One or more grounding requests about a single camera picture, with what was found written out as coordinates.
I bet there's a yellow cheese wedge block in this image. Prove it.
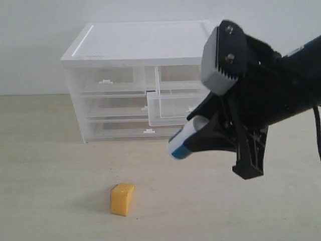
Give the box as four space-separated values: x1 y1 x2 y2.
110 183 135 216

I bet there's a blue white cylindrical bottle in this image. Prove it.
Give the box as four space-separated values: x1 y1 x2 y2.
167 115 209 160

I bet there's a wide clear drawer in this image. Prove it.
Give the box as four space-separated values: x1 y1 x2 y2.
82 96 148 119
82 119 181 142

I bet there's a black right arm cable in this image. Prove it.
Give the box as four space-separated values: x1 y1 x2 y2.
312 105 321 161

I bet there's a white plastic drawer cabinet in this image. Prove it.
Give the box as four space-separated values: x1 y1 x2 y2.
61 20 212 143

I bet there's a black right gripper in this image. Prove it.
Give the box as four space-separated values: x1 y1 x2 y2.
185 35 281 180

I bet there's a middle wide clear drawer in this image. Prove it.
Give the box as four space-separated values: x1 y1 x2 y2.
82 96 148 119

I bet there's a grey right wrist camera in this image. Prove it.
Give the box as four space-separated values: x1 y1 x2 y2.
201 20 248 96

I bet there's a bottom wide clear drawer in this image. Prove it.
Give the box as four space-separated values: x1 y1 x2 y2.
82 119 181 142

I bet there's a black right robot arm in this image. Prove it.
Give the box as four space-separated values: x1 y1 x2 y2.
183 36 320 179

